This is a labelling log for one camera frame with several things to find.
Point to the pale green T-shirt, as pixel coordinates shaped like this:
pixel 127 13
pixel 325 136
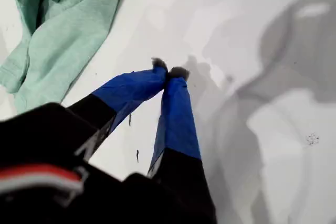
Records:
pixel 71 24

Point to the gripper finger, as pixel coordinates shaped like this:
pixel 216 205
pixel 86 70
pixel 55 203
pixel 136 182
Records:
pixel 176 124
pixel 126 90

